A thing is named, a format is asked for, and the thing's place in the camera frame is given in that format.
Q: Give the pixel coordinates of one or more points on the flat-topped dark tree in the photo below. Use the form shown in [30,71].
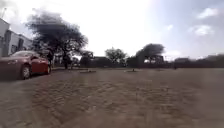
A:
[151,50]

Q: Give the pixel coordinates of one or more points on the large dark tree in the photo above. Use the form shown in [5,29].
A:
[55,31]

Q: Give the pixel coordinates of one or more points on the distant dark hedge row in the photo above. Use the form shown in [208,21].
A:
[193,63]

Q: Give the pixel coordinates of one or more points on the red car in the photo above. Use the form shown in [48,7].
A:
[23,63]

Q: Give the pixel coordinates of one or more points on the grey building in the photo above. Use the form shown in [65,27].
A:
[10,40]

